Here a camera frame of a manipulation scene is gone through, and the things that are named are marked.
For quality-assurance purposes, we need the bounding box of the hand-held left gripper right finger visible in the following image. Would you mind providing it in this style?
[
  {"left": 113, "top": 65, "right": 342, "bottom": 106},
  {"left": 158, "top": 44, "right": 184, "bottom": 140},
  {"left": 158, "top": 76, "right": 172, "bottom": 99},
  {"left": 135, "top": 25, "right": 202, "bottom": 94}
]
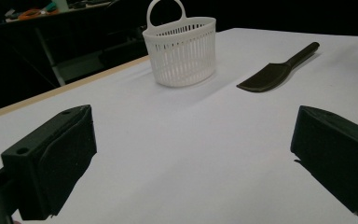
[{"left": 290, "top": 105, "right": 358, "bottom": 222}]

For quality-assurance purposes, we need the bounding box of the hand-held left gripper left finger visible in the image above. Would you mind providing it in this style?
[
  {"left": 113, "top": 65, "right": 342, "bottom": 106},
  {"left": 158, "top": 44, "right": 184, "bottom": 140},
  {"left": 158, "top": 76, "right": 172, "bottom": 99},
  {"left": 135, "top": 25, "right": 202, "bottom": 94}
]
[{"left": 0, "top": 104, "right": 98, "bottom": 221}]

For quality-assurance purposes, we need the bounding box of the dark side table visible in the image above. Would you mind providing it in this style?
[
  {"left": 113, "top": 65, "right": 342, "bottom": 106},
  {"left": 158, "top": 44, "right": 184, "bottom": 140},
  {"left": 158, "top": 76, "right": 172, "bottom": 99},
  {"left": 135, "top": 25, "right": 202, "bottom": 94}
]
[{"left": 0, "top": 0, "right": 119, "bottom": 32}]

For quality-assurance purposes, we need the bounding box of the white plastic basket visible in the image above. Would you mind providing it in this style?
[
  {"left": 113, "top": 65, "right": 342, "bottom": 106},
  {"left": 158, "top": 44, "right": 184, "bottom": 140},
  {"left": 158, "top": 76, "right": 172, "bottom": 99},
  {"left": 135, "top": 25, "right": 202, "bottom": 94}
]
[{"left": 142, "top": 0, "right": 218, "bottom": 89}]

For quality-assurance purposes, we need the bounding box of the dark green spatula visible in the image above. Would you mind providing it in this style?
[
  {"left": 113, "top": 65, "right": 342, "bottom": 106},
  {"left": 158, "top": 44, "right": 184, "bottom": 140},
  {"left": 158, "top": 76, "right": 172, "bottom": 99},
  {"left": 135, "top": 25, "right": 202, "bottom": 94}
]
[{"left": 236, "top": 41, "right": 321, "bottom": 93}]

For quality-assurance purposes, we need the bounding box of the orange-handled tool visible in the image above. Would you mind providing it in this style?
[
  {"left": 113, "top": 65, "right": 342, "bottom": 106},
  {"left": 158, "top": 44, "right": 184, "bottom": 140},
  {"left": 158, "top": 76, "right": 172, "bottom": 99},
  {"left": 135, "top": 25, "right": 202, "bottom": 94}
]
[{"left": 17, "top": 7, "right": 60, "bottom": 21}]

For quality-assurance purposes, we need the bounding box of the grey metal table leg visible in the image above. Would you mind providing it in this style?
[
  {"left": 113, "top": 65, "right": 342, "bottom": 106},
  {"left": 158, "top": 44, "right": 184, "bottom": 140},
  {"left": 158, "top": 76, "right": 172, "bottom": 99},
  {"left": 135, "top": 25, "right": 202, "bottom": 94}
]
[{"left": 34, "top": 27, "right": 67, "bottom": 87}]

